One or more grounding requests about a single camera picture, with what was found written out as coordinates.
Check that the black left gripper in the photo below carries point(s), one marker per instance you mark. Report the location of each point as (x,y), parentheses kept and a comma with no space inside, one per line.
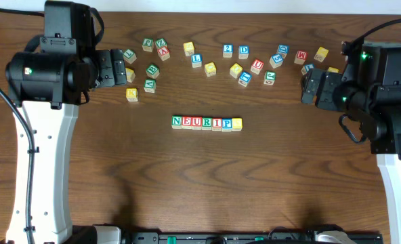
(118,66)

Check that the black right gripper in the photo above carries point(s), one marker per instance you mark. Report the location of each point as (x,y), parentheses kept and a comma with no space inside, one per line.
(309,85)

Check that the green N block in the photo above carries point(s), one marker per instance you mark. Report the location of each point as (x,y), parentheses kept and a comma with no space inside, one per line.
(176,122)

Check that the yellow S block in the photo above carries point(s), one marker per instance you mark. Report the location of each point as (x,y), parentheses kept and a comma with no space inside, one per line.
(237,124)

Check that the red E block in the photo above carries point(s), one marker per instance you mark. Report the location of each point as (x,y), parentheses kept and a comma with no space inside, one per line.
(186,122)

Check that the blue P block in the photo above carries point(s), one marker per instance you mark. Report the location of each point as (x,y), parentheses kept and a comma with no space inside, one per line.
(226,124)

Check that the red u block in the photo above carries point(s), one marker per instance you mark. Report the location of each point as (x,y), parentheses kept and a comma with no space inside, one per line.
(257,66)
(196,123)

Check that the red I block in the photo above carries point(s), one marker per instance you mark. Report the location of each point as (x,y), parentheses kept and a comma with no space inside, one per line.
(216,124)

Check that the green R block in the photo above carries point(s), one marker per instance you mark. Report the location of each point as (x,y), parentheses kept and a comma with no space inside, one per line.
(206,123)

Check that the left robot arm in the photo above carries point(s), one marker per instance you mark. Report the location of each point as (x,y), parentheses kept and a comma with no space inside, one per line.
(48,82)

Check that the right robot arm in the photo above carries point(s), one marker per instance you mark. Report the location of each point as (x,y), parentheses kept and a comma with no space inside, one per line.
(368,96)

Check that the green 7 block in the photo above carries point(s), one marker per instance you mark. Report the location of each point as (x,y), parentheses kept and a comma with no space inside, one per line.
(129,56)

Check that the yellow C block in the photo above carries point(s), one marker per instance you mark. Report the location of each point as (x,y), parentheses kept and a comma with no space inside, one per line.
(130,75)

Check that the blue L block right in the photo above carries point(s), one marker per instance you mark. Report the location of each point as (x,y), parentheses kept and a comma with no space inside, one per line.
(306,68)

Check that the blue l block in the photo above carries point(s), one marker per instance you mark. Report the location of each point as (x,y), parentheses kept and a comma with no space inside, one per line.
(196,60)
(306,68)

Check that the yellow G block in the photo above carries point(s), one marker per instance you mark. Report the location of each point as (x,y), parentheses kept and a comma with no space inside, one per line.
(333,70)

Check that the yellow block far right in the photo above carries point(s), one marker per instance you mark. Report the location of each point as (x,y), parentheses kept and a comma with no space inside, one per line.
(321,54)

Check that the red M block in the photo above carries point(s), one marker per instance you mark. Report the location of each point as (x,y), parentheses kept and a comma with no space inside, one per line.
(300,57)

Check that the yellow K block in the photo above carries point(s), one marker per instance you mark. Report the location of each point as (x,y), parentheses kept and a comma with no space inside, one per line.
(132,94)

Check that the green F block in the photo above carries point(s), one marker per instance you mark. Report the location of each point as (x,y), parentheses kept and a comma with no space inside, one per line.
(148,44)

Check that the green B block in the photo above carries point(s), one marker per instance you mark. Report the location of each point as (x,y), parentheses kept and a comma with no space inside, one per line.
(152,71)

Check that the green V block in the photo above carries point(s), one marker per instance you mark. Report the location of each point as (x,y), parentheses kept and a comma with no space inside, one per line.
(150,85)

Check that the green J block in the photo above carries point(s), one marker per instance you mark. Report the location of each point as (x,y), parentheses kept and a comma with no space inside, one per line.
(269,77)

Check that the blue 5 block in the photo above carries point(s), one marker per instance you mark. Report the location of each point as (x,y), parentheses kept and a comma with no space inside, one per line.
(276,60)

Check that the red A block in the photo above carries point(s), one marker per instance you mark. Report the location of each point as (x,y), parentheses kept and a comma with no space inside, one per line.
(163,53)

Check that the green Z block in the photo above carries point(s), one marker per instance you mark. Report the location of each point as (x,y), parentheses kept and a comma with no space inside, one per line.
(159,43)

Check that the blue T block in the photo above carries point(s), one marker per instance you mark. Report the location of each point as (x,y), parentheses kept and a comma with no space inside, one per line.
(244,78)

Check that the yellow top block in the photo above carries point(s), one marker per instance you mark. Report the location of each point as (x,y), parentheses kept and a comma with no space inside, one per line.
(189,48)

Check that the blue D block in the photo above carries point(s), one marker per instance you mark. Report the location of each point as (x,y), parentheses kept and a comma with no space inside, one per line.
(243,51)

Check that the yellow O block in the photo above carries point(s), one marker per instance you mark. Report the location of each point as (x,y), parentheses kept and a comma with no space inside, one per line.
(235,70)

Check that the blue L block centre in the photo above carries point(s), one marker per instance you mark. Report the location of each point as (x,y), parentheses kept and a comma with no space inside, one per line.
(196,60)

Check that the blue 2 block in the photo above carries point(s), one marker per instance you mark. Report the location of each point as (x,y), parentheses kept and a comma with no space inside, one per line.
(228,50)

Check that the yellow block centre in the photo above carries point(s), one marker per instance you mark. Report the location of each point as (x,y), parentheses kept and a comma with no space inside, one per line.
(210,69)

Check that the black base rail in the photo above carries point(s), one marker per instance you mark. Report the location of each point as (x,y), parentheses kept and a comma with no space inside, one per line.
(327,234)

